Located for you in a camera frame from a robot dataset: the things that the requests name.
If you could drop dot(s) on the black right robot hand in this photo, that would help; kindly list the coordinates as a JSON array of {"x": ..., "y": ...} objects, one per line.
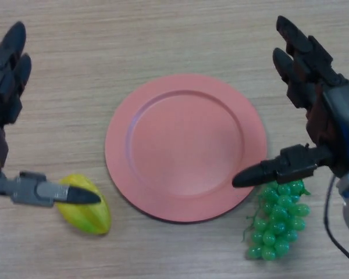
[{"x": 337, "y": 116}]

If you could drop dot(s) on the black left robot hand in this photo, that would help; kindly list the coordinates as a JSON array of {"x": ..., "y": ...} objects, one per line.
[{"x": 3, "y": 87}]

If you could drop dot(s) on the yellow starfruit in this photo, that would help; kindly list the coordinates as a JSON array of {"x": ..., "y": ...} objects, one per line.
[{"x": 87, "y": 219}]

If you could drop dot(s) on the pink round plate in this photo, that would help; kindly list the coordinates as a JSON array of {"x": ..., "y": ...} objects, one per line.
[{"x": 186, "y": 148}]

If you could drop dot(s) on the green grape bunch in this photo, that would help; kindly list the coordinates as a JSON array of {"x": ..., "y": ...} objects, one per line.
[{"x": 276, "y": 226}]

